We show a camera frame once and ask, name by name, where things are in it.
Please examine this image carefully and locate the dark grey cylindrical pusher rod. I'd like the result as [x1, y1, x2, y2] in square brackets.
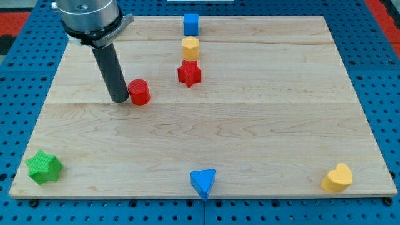
[92, 44, 129, 103]

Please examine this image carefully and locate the red cylinder block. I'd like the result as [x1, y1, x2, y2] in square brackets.
[128, 79, 151, 106]

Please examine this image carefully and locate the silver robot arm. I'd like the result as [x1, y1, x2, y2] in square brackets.
[51, 0, 134, 103]

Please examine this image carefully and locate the red star block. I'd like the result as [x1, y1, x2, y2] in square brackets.
[177, 60, 201, 88]

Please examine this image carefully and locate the green star block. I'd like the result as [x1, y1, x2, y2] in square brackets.
[25, 149, 64, 185]

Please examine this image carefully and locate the yellow hexagon block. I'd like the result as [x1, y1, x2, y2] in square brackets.
[182, 36, 199, 61]

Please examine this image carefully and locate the blue cube block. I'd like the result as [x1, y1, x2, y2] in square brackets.
[183, 14, 199, 36]

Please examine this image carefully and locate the light wooden board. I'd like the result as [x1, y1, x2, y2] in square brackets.
[9, 16, 398, 199]

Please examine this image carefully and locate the blue triangle block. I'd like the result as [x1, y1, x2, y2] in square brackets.
[189, 169, 216, 201]

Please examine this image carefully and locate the yellow heart block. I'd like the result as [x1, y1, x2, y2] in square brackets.
[320, 162, 353, 193]

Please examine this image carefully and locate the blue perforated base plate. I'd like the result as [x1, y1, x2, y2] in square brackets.
[1, 0, 399, 224]

